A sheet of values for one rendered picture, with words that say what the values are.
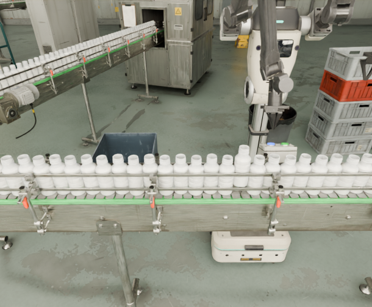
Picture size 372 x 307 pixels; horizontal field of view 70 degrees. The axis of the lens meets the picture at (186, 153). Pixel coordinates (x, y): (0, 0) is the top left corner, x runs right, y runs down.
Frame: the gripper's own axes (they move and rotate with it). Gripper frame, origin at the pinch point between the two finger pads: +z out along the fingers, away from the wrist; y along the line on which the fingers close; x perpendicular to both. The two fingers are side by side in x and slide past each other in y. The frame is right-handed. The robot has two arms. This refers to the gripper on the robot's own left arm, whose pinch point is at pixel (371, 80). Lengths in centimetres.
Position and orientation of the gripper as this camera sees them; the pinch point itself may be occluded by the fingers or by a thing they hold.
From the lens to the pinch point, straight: 122.3
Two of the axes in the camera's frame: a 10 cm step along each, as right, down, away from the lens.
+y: -0.1, -5.4, 8.4
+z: 0.1, 8.4, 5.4
